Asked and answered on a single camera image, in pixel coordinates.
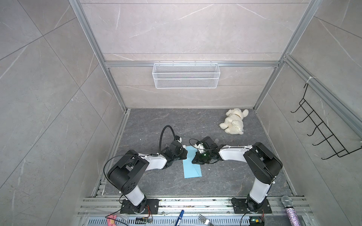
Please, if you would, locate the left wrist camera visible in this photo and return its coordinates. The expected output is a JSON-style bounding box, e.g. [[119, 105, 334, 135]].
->
[[175, 135, 183, 143]]

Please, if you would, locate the white wire mesh basket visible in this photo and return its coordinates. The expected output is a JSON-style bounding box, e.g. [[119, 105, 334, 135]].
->
[[152, 63, 221, 89]]

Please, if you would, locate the white plush teddy bear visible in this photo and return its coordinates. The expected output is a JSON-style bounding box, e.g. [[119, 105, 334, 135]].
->
[[219, 109, 249, 135]]

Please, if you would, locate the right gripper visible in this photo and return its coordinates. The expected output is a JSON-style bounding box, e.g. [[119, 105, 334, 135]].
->
[[191, 151, 213, 165]]

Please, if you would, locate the white glue stick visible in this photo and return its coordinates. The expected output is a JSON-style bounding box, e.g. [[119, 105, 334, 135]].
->
[[195, 144, 205, 153]]

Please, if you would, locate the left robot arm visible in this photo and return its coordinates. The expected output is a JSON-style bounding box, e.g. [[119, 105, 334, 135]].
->
[[103, 125, 188, 213]]

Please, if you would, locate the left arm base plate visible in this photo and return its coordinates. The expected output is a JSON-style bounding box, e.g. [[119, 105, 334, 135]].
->
[[120, 198, 160, 214]]

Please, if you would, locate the pink small object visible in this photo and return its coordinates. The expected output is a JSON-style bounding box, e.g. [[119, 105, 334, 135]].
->
[[106, 215, 117, 226]]

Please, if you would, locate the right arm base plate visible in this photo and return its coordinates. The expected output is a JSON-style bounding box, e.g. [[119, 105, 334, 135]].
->
[[231, 198, 272, 214]]

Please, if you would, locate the blue marker pen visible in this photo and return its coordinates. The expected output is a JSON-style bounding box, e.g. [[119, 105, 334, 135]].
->
[[175, 210, 184, 226]]

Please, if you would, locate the silver fork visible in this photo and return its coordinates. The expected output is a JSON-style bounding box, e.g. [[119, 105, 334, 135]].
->
[[198, 214, 214, 226]]

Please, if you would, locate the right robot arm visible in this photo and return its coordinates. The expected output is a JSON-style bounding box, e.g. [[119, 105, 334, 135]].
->
[[192, 137, 283, 213]]

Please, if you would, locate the glitter pink microphone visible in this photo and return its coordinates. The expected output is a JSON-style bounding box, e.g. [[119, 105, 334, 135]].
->
[[281, 195, 302, 226]]

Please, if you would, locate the light blue envelope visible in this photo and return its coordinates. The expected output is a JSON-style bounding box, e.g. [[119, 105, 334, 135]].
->
[[183, 146, 202, 179]]

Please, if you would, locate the black wire hook rack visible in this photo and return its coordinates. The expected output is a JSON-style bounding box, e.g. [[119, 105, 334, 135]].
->
[[291, 84, 362, 160]]

